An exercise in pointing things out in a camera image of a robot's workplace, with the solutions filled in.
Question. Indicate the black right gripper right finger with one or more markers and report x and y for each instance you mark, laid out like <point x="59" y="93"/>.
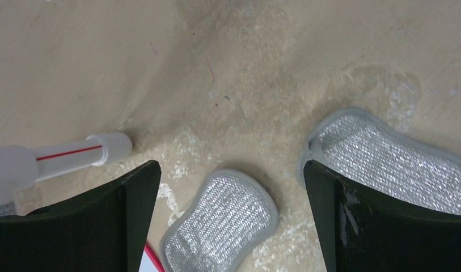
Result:
<point x="362" y="229"/>

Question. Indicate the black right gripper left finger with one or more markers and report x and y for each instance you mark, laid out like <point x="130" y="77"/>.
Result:
<point x="103" y="229"/>

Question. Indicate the pink framed whiteboard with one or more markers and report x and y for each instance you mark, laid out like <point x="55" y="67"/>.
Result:
<point x="150" y="261"/>

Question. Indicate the silver sparkly scrub pad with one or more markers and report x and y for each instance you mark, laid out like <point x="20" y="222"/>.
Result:
<point x="230" y="215"/>

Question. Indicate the white PVC pipe frame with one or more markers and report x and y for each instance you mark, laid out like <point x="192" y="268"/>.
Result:
<point x="21" y="167"/>

